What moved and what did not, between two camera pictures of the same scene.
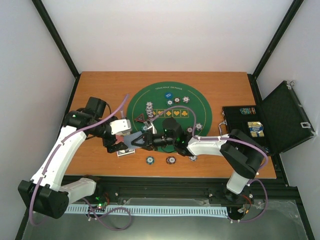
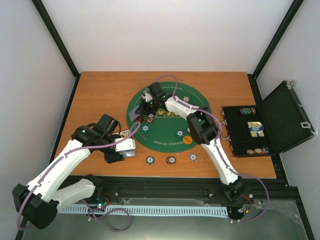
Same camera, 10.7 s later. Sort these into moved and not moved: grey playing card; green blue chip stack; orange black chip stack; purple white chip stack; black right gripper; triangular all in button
Moved: black right gripper; grey playing card
Not moved: green blue chip stack; orange black chip stack; purple white chip stack; triangular all in button
